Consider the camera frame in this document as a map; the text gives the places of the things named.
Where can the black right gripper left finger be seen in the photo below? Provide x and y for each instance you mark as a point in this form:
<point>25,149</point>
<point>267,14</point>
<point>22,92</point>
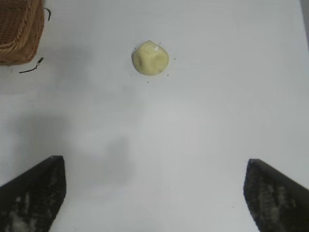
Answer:
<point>31,193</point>

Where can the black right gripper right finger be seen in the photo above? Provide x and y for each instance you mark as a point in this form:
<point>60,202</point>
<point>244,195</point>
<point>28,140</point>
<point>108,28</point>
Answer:
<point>275,198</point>

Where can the orange woven wicker basket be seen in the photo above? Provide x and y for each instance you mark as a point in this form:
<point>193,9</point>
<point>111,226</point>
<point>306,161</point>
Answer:
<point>17,29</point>

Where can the pale yellow round fruit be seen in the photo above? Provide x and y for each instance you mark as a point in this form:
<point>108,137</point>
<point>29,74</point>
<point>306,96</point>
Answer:
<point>149,59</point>

